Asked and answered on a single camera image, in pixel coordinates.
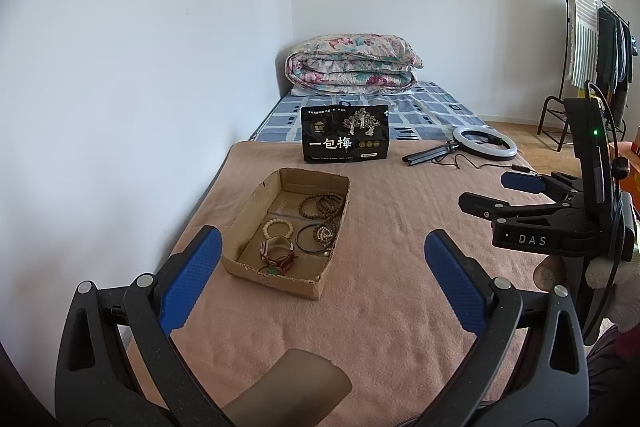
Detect dark red garment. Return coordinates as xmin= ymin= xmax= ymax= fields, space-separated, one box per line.
xmin=587 ymin=327 xmax=640 ymax=427

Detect black snack bag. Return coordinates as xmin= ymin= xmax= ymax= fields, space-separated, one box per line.
xmin=301 ymin=104 xmax=391 ymax=164

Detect white ring light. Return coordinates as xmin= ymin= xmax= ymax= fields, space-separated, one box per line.
xmin=451 ymin=126 xmax=519 ymax=160

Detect folded floral quilt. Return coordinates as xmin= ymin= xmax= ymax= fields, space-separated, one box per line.
xmin=285 ymin=33 xmax=425 ymax=96

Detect black metal clothes rack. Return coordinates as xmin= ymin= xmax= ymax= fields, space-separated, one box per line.
xmin=537 ymin=0 xmax=633 ymax=152

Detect cardboard box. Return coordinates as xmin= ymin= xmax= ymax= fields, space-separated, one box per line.
xmin=221 ymin=168 xmax=351 ymax=301

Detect white bead bracelet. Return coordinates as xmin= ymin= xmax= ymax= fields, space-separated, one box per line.
xmin=263 ymin=219 xmax=291 ymax=240

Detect green and brown bead bracelet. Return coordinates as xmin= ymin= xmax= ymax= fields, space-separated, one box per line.
xmin=257 ymin=257 xmax=301 ymax=278

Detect dark hanging clothes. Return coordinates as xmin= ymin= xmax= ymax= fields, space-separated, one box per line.
xmin=596 ymin=5 xmax=633 ymax=128

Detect blue checked bed sheet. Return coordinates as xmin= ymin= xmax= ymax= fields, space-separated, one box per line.
xmin=248 ymin=80 xmax=488 ymax=142

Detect dark blue bangle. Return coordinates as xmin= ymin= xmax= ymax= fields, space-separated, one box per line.
xmin=296 ymin=224 xmax=327 ymax=254

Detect brown bead necklace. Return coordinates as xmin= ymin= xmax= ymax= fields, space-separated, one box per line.
xmin=299 ymin=193 xmax=347 ymax=224

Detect light brown bead bracelet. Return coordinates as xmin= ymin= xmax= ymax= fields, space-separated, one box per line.
xmin=312 ymin=223 xmax=340 ymax=250

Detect wristwatch with brown strap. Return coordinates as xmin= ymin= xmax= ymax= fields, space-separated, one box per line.
xmin=258 ymin=236 xmax=298 ymax=268

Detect black folded tripod stand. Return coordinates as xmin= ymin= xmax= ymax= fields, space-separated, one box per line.
xmin=402 ymin=142 xmax=461 ymax=165

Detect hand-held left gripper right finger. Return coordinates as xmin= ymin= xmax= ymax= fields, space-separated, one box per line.
xmin=424 ymin=229 xmax=591 ymax=427

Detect person's right hand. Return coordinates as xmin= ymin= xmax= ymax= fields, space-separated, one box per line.
xmin=532 ymin=257 xmax=567 ymax=290

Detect tan rounded flat object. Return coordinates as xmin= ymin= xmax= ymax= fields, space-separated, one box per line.
xmin=220 ymin=348 xmax=353 ymax=427

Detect striped hanging cloth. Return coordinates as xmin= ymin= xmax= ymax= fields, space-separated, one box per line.
xmin=566 ymin=0 xmax=601 ymax=88

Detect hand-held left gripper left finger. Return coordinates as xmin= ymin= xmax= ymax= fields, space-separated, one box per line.
xmin=54 ymin=225 xmax=236 ymax=427

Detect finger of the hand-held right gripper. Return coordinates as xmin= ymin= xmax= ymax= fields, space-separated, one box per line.
xmin=501 ymin=171 xmax=582 ymax=204
xmin=458 ymin=191 xmax=568 ymax=229

